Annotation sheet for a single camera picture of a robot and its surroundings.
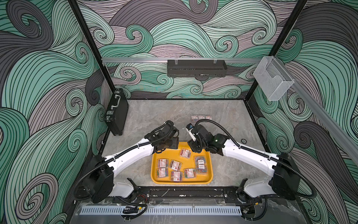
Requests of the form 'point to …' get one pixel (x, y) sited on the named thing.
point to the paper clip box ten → (201, 169)
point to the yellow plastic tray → (182, 166)
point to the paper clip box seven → (176, 176)
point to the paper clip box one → (208, 116)
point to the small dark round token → (244, 141)
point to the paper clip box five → (175, 165)
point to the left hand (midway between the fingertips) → (175, 140)
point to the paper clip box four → (162, 163)
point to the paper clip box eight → (189, 173)
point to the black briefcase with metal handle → (117, 112)
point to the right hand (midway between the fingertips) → (190, 142)
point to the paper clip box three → (201, 117)
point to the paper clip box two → (186, 153)
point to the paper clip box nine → (200, 160)
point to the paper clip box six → (162, 172)
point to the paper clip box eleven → (194, 118)
